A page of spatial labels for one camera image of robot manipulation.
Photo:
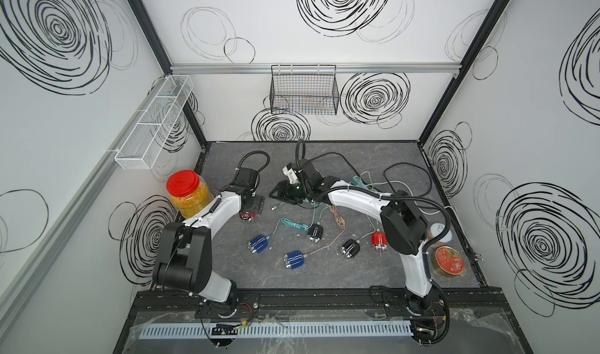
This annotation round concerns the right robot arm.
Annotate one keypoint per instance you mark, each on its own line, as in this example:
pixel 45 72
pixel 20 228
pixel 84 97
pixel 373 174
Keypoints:
pixel 403 224

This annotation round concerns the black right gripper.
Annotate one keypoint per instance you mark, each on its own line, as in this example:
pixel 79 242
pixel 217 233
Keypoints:
pixel 283 193

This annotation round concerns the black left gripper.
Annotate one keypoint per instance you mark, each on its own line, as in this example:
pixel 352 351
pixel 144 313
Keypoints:
pixel 258 205

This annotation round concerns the teal USB charger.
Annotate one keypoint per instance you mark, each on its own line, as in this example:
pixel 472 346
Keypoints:
pixel 358 182

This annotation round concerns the red round tin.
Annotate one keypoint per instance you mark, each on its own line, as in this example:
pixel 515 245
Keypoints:
pixel 448 261

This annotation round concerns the clear jar of yellow flakes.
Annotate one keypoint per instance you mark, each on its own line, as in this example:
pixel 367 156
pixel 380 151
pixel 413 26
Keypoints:
pixel 189 192

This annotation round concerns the white wire shelf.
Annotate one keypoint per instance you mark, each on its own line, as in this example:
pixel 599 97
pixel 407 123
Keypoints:
pixel 158 117

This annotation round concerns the white slotted cable duct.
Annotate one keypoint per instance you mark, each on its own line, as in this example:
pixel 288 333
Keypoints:
pixel 297 329

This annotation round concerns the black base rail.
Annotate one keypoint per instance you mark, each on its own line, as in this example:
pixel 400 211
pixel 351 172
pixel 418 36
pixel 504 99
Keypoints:
pixel 258 302

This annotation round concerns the aluminium wall rail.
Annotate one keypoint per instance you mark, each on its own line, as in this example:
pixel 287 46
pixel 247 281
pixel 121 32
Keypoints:
pixel 313 68

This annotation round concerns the black corner frame post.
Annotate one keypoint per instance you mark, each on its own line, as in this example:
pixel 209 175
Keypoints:
pixel 161 56

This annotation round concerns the black wire basket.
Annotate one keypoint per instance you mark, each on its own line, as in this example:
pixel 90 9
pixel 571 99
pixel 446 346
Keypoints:
pixel 304 94

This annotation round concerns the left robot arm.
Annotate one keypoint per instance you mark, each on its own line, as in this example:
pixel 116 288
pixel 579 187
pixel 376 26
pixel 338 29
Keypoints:
pixel 184 258

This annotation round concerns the right black corner post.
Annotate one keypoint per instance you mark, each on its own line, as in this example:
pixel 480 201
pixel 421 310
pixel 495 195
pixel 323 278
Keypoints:
pixel 489 23

